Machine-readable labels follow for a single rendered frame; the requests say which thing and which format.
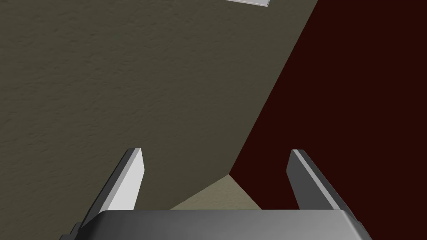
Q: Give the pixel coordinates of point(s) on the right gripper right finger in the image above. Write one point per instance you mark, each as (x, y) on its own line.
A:
(312, 186)

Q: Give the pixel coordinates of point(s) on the white flat panel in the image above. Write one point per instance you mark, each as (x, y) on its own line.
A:
(252, 2)

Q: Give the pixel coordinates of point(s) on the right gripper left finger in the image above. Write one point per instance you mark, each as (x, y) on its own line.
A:
(126, 186)

